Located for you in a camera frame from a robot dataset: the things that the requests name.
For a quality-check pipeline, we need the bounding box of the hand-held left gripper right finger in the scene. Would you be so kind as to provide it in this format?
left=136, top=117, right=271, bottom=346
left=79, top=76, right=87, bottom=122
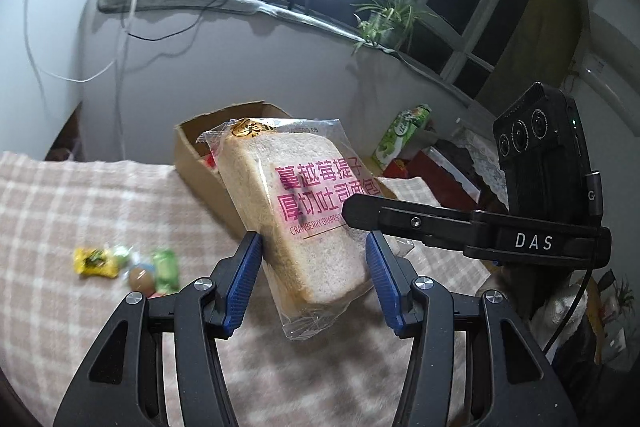
left=365, top=231, right=581, bottom=427

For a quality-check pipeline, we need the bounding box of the sliced bread packet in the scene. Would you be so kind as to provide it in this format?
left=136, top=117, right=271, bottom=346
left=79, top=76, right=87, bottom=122
left=196, top=118, right=416, bottom=342

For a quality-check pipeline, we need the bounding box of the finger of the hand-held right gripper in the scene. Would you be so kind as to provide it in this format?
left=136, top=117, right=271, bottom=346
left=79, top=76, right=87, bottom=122
left=341, top=196, right=473, bottom=253

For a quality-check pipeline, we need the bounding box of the beige plaid blanket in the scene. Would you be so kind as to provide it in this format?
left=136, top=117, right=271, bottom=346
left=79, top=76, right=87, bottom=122
left=0, top=151, right=493, bottom=427

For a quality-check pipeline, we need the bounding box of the white lace cloth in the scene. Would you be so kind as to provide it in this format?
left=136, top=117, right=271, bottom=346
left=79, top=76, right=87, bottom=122
left=450, top=129, right=508, bottom=210

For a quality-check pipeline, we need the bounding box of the potted spider plant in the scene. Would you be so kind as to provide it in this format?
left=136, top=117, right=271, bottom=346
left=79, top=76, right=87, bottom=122
left=350, top=0, right=441, bottom=55

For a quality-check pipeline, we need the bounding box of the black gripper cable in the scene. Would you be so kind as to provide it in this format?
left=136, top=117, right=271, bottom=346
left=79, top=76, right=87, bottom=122
left=542, top=169, right=603, bottom=353

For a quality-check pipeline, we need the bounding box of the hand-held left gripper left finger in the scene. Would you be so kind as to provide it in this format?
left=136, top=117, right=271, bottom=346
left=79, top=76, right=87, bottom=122
left=52, top=231, right=263, bottom=427

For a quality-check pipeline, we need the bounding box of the green drink carton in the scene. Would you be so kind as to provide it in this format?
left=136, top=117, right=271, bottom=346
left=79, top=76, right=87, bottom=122
left=374, top=103, right=433, bottom=168

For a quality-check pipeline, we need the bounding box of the yellow wrapped candy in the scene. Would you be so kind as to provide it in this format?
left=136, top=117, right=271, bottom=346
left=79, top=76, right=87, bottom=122
left=74, top=247, right=118, bottom=279

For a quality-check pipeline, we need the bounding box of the cardboard box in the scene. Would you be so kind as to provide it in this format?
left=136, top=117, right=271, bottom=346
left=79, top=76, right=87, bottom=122
left=174, top=102, right=401, bottom=242

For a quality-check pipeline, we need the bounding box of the person's right forearm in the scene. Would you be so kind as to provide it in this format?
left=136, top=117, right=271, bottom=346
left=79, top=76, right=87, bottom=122
left=477, top=264, right=601, bottom=368

